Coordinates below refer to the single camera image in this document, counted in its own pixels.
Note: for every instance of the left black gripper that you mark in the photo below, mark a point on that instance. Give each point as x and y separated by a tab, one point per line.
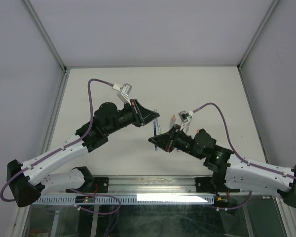
142	115

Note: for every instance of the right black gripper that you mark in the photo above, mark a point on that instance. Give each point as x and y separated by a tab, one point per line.
166	141

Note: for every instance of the white pen clear cap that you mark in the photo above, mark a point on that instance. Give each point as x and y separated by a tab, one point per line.
158	126

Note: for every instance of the orange tip clear marker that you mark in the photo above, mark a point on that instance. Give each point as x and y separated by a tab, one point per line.
172	121

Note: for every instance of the blue pen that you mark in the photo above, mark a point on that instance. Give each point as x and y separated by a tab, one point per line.
155	132

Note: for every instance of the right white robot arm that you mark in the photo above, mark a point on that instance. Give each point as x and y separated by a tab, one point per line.
230	171

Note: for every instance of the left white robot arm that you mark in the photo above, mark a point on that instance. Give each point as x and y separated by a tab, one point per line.
28	180

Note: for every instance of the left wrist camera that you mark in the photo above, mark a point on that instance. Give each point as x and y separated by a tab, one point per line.
123	92

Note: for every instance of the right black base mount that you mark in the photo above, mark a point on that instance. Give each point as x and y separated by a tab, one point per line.
204	185

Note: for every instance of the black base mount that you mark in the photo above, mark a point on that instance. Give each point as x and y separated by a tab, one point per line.
99	185
204	185

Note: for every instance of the slotted cable duct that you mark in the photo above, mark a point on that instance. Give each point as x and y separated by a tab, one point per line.
138	199

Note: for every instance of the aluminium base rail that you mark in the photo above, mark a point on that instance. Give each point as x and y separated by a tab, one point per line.
118	185

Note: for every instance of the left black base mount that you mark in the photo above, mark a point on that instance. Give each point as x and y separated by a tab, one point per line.
99	185

